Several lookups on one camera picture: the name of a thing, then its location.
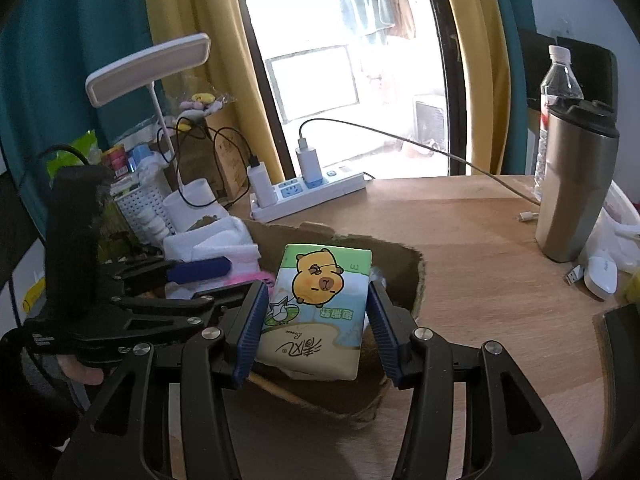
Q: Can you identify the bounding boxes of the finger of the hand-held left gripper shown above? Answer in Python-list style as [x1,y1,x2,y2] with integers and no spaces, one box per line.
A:
[102,256,232,297]
[107,282,256,344]

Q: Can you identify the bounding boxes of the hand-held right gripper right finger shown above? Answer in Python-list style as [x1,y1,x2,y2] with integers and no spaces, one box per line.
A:
[366,282,583,480]

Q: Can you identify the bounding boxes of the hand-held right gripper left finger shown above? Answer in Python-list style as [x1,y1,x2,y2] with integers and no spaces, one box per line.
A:
[52,280,271,480]

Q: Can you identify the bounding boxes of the white cloth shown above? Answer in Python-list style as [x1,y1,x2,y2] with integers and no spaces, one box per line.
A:
[162,216,261,263]

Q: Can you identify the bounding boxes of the pink plush toy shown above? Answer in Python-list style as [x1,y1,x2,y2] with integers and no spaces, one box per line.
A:
[227,260,276,291]

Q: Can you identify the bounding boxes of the cardboard box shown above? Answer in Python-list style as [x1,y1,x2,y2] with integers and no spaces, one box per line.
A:
[220,220,427,428]

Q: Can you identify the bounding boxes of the cartoon print tissue pack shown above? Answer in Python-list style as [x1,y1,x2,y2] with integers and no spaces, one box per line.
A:
[255,242,373,382]

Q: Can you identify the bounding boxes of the person's left hand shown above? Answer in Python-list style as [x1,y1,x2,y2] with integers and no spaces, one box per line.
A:
[57,352,106,386]

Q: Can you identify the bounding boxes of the small white bottles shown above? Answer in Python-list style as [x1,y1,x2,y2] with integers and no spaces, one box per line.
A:
[137,207,171,243]

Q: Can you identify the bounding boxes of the white and yellow packet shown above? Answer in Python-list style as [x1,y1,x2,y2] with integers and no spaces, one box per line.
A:
[20,280,48,313]

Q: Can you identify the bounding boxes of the white perforated basket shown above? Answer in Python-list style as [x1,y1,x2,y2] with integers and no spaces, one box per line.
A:
[111,180,176,246]

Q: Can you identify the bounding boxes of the red can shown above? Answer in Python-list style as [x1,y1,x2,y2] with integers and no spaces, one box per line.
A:
[102,144,128,176]

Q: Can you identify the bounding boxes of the green snack bag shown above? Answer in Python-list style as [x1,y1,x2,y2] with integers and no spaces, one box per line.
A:
[45,129,101,181]

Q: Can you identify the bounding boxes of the crumpled white tissue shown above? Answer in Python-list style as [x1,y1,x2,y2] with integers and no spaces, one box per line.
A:
[135,155,168,186]

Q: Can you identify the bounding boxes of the blue capped container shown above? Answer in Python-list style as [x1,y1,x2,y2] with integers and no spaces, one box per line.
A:
[127,144,153,171]

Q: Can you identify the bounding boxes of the brown paper carton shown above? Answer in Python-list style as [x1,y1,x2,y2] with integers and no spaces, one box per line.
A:
[175,110,253,201]

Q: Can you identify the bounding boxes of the white power strip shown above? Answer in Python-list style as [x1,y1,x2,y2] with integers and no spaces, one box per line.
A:
[249,169,368,224]

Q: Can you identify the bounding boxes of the bag of small toys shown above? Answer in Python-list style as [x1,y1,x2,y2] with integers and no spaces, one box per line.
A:
[177,91,233,123]

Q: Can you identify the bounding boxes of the white desk lamp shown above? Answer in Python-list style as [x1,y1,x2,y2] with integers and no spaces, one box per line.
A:
[85,32,218,233]

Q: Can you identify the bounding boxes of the teal curtain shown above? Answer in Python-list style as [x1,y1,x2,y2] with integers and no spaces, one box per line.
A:
[0,0,156,181]
[487,0,531,176]

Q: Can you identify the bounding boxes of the white computer mouse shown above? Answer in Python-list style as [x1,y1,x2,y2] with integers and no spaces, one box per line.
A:
[584,255,619,295]

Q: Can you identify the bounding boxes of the outdoor air conditioner unit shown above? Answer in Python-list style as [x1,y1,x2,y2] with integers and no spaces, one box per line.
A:
[412,94,448,153]

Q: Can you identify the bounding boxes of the dark flat object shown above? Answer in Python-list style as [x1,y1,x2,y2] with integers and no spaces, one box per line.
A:
[592,302,640,411]

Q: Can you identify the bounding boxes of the steel tumbler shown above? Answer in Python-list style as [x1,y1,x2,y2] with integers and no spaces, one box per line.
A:
[535,100,621,264]

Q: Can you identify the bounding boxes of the white plastic bag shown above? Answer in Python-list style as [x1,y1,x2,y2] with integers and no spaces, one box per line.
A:
[592,180,640,273]

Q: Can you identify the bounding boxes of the yellow curtain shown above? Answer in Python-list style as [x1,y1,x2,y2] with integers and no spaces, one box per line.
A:
[435,0,506,177]
[142,0,293,196]

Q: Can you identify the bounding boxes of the clear water bottle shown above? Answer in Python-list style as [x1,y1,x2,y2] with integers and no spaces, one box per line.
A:
[532,45,585,203]

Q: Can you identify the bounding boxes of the black monitor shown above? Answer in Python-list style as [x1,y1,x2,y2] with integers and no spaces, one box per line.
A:
[517,27,618,116]

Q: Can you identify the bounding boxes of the black charging cable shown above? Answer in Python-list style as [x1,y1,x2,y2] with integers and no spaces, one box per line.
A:
[156,115,261,209]

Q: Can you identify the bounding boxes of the black window frame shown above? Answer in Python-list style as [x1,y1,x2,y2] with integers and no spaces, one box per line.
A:
[230,0,471,186]

